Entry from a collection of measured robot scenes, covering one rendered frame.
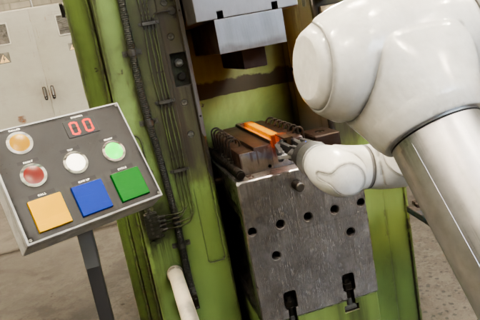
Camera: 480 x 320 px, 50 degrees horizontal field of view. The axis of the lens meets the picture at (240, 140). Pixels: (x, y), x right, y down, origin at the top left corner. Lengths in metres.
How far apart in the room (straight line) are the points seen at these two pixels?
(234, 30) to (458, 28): 0.94
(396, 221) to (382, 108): 1.40
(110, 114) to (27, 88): 5.32
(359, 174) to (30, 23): 5.85
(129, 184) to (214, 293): 0.61
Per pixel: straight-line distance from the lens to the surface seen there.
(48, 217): 1.21
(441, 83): 0.54
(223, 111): 1.95
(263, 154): 1.50
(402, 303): 2.05
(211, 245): 1.69
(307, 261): 1.57
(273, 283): 1.56
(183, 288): 1.54
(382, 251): 1.92
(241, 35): 1.46
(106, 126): 1.34
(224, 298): 1.76
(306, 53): 0.56
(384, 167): 1.16
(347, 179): 1.08
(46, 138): 1.30
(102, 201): 1.25
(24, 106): 6.68
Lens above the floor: 1.30
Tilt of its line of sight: 11 degrees down
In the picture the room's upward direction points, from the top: 11 degrees counter-clockwise
